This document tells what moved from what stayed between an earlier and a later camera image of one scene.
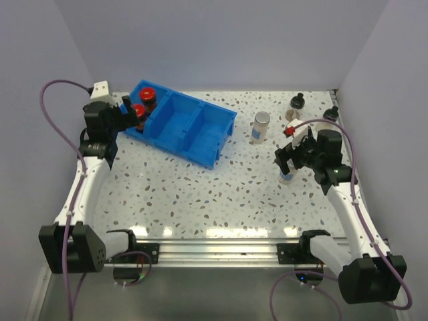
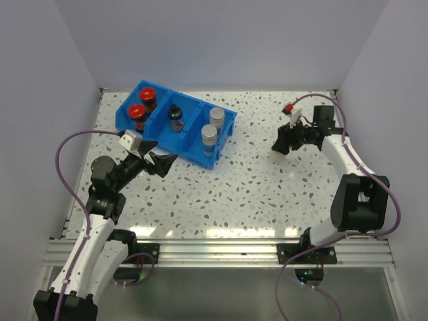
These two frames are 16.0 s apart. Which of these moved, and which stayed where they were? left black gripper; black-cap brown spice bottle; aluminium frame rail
Moved: black-cap brown spice bottle; left black gripper
Stayed: aluminium frame rail
